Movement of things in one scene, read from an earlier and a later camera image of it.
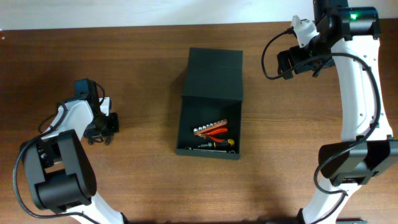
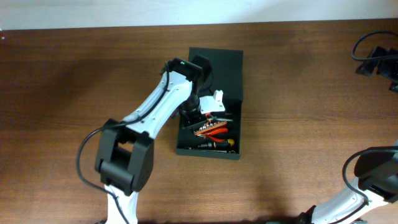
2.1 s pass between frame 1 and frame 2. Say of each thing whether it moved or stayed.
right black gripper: moved
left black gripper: moved
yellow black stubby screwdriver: stayed
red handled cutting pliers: stayed
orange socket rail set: stayed
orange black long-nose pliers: moved
